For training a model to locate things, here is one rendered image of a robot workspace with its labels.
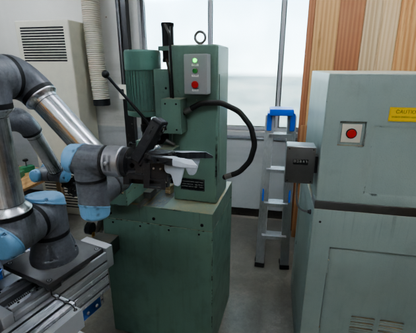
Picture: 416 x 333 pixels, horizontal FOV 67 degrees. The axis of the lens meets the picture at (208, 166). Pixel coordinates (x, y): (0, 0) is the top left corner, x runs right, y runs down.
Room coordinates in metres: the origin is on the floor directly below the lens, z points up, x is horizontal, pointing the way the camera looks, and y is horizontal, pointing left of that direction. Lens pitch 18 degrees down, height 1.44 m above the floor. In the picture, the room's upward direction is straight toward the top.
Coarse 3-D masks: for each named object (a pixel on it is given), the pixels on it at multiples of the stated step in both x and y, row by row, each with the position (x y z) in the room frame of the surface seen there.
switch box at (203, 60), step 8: (184, 56) 1.36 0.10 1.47; (192, 56) 1.35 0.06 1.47; (200, 56) 1.34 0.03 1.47; (208, 56) 1.35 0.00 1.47; (184, 64) 1.36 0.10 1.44; (200, 64) 1.34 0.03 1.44; (208, 64) 1.35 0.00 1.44; (184, 72) 1.36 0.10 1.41; (192, 72) 1.35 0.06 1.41; (200, 72) 1.34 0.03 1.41; (208, 72) 1.35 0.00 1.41; (184, 80) 1.36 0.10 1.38; (192, 80) 1.35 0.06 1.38; (200, 80) 1.34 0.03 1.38; (208, 80) 1.35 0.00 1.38; (184, 88) 1.36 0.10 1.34; (192, 88) 1.35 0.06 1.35; (200, 88) 1.34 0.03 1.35; (208, 88) 1.35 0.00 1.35
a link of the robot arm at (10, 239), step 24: (0, 72) 0.78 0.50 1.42; (0, 96) 0.77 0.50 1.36; (0, 120) 0.77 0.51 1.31; (0, 144) 0.76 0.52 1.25; (0, 168) 0.76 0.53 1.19; (0, 192) 0.75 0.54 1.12; (0, 216) 0.74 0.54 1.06; (24, 216) 0.77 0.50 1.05; (0, 240) 0.72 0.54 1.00; (24, 240) 0.75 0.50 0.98
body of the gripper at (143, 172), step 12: (120, 156) 0.69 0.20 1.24; (144, 156) 0.68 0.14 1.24; (120, 168) 0.68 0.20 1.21; (132, 168) 0.70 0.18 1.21; (144, 168) 0.67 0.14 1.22; (156, 168) 0.67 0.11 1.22; (132, 180) 0.70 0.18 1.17; (144, 180) 0.66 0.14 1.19; (156, 180) 0.66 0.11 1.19; (168, 180) 0.67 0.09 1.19
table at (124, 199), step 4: (140, 184) 1.40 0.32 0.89; (136, 188) 1.36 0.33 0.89; (140, 188) 1.40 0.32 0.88; (144, 188) 1.43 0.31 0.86; (128, 192) 1.29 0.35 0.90; (132, 192) 1.32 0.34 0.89; (136, 192) 1.36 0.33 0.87; (140, 192) 1.39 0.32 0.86; (120, 196) 1.28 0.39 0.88; (124, 196) 1.28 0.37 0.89; (128, 196) 1.29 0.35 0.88; (132, 196) 1.32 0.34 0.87; (136, 196) 1.35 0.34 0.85; (116, 200) 1.29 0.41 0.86; (120, 200) 1.28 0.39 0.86; (124, 200) 1.28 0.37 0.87; (128, 200) 1.28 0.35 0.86; (132, 200) 1.32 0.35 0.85; (116, 204) 1.29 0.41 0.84; (120, 204) 1.28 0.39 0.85; (124, 204) 1.28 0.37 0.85; (128, 204) 1.28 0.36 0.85
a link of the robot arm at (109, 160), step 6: (108, 150) 0.70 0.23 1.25; (114, 150) 0.70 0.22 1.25; (120, 150) 0.71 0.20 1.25; (102, 156) 0.69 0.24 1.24; (108, 156) 0.69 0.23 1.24; (114, 156) 0.69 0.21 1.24; (102, 162) 0.69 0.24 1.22; (108, 162) 0.69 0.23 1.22; (114, 162) 0.68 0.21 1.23; (102, 168) 0.69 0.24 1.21; (108, 168) 0.69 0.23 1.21; (114, 168) 0.68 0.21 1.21; (108, 174) 0.70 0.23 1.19; (114, 174) 0.69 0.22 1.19; (120, 174) 0.70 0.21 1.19
